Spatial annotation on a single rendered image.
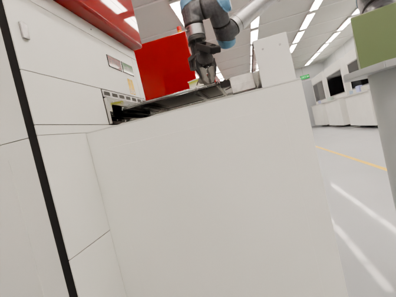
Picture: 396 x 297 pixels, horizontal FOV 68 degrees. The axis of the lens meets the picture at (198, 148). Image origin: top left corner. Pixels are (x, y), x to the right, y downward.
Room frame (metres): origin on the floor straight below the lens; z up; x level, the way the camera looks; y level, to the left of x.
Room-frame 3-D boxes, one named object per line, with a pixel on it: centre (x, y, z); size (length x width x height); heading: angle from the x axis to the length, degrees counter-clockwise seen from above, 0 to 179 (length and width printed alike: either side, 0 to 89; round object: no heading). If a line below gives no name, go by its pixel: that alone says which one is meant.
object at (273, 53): (1.09, -0.32, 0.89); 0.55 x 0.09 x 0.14; 169
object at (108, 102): (1.25, 0.24, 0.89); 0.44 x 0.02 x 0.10; 169
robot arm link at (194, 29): (1.16, -0.09, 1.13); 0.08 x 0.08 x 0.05
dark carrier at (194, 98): (1.23, 0.03, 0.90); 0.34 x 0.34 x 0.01; 80
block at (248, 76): (1.04, -0.21, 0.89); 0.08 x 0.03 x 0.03; 79
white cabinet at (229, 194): (1.28, -0.09, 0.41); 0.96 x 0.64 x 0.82; 169
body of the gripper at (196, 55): (1.17, -0.09, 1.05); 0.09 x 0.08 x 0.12; 24
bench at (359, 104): (7.16, -4.61, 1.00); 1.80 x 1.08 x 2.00; 169
